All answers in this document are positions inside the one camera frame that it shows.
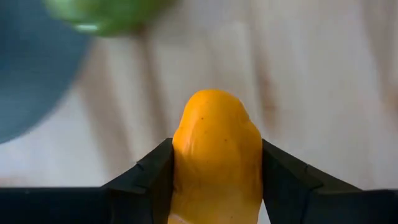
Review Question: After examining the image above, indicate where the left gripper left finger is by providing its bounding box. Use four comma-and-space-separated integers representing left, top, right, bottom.
102, 138, 175, 224

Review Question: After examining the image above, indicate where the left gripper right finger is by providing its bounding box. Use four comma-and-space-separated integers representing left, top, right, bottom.
262, 139, 361, 224

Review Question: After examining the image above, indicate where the yellow-orange mango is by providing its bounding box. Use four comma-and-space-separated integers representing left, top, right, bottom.
167, 89, 264, 224

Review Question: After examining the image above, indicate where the grey round woven placemat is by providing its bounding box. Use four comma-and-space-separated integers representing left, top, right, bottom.
0, 0, 91, 144

